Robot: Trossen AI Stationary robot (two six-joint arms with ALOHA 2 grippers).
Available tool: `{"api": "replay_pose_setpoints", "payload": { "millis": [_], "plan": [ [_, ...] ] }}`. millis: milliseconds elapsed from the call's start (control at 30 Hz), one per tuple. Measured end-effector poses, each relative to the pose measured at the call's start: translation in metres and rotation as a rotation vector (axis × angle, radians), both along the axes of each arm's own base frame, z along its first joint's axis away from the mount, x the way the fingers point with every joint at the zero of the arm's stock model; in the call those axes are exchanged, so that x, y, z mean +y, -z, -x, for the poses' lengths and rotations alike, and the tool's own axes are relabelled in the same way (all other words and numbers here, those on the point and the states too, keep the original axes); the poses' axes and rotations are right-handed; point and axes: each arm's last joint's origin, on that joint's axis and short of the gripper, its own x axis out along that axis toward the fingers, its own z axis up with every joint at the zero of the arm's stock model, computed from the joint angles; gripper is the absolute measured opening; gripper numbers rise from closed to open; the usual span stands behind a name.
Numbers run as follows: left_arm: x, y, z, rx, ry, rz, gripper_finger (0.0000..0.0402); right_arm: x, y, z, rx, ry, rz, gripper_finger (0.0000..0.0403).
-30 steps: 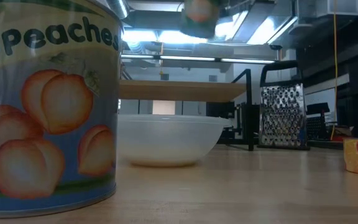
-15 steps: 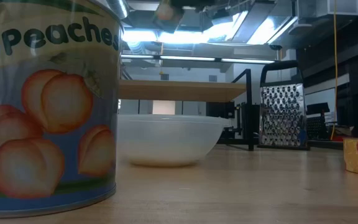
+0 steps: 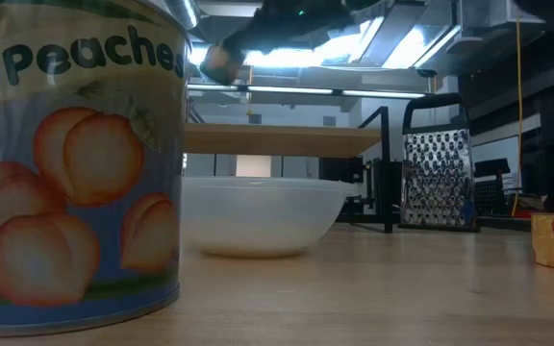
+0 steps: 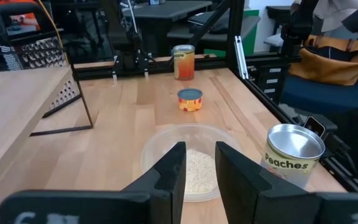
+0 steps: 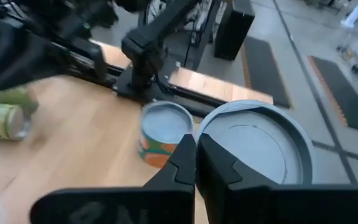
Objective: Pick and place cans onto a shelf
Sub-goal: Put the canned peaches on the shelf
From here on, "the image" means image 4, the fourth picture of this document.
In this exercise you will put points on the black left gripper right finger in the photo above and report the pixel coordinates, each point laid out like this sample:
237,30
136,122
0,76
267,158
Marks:
247,196

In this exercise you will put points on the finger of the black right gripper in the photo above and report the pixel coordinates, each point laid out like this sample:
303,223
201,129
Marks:
115,70
146,67

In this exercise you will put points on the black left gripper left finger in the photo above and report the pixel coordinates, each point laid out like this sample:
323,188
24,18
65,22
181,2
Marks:
160,193

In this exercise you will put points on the tall pineapple can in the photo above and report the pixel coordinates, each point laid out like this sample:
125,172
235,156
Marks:
183,63

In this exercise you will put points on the short yellow pineapple rings can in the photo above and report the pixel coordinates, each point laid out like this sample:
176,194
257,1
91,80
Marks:
190,101

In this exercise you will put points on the tall peaches can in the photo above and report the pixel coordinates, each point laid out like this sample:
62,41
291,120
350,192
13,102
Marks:
291,155

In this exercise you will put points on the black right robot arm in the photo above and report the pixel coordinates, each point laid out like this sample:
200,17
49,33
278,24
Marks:
120,28

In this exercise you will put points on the wooden shelf board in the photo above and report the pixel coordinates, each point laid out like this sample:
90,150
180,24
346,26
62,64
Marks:
11,109

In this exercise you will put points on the white rice heap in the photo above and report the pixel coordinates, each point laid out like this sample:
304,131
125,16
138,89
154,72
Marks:
199,174

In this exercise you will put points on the translucent plastic bowl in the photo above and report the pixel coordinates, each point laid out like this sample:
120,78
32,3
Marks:
166,140

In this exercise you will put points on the grey desk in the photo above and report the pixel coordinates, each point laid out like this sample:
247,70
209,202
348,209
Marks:
166,12

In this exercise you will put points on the metal box grater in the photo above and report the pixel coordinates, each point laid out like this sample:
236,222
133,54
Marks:
39,53

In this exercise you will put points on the green panel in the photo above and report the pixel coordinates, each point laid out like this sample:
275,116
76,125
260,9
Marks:
250,40

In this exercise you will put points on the black drawer cabinet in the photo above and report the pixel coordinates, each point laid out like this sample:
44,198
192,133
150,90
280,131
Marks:
267,81

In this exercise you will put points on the blue chair seat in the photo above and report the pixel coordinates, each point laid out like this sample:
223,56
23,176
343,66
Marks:
328,96

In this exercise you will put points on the tan leather bag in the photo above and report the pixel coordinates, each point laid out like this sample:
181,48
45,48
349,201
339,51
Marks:
331,68

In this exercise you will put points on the person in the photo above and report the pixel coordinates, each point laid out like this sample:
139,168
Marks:
337,12

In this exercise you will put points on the wooden shelf with black frame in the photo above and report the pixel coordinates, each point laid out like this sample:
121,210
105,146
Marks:
61,130

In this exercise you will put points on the silver metal bracket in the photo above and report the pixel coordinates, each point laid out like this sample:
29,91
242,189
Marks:
241,56

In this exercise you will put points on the small black camera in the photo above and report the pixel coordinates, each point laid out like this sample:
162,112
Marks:
315,126

